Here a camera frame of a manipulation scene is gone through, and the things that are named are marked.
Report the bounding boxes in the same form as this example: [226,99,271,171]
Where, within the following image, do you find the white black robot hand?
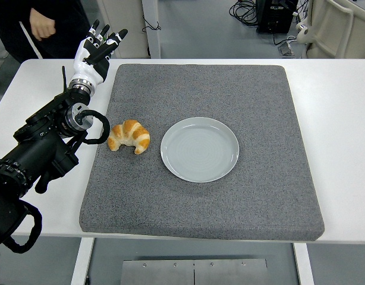
[69,19,129,90]

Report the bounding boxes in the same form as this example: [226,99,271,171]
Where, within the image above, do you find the golden croissant bread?
[107,119,151,155]

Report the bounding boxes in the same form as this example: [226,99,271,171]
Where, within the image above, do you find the round grey plate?
[160,116,240,183]

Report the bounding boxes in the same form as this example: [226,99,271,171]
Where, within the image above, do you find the grey metal plate with screws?
[120,258,269,285]

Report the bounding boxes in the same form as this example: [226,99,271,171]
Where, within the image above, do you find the person's hand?
[30,7,57,42]

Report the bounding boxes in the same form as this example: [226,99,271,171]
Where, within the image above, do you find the white cabinet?
[97,0,150,59]

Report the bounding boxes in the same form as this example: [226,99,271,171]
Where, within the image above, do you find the person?
[0,0,91,64]

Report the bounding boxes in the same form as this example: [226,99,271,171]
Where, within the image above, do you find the grey square foam mat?
[78,63,325,242]

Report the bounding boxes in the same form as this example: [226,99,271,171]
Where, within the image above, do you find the white table leg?
[292,242,316,285]
[70,237,96,285]

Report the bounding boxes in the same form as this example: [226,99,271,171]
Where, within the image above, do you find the black computer case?
[256,0,299,34]

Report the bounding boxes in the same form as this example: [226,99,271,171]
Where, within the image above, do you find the small grey floor box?
[277,41,295,56]

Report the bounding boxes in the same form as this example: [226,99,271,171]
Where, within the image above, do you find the cream machine housing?
[295,0,365,60]

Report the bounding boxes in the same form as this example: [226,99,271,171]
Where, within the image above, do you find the white square post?
[140,0,162,59]

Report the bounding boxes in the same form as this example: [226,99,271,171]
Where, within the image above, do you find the thin black cable on post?
[141,14,162,33]

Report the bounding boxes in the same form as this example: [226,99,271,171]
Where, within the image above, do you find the black cable bundle on floor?
[229,0,259,27]

